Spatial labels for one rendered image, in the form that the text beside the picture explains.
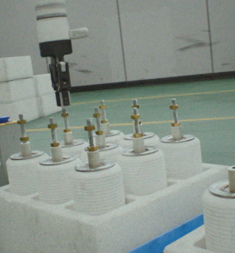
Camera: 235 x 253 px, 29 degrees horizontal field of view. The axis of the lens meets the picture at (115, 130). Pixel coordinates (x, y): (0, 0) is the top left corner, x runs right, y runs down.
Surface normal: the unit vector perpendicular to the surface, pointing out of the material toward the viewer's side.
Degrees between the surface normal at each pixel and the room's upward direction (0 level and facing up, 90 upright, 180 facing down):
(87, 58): 90
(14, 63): 90
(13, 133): 90
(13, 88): 90
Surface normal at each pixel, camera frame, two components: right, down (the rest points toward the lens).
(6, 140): 0.67, 0.04
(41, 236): -0.73, 0.20
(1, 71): -0.34, 0.19
